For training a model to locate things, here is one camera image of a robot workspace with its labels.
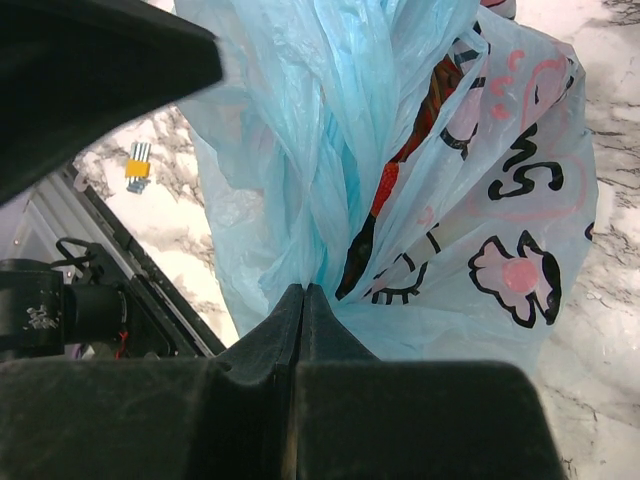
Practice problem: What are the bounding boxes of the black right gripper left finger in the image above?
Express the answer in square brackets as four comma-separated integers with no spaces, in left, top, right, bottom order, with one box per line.
[1,285,304,479]

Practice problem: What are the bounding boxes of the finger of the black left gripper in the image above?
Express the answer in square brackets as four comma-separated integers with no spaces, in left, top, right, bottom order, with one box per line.
[1,1,223,202]

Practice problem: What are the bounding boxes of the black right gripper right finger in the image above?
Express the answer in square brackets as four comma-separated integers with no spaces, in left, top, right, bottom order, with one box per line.
[294,285,564,479]

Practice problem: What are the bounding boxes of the light blue plastic bag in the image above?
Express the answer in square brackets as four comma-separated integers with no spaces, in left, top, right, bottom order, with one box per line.
[175,1,598,372]

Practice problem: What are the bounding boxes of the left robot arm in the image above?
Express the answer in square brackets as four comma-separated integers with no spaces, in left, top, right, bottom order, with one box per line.
[1,1,225,359]

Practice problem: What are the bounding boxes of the yellow hex key set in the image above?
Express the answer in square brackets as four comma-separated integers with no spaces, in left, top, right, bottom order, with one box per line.
[125,142,151,195]

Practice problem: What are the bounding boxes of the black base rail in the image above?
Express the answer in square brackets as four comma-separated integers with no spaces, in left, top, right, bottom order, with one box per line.
[52,164,225,358]

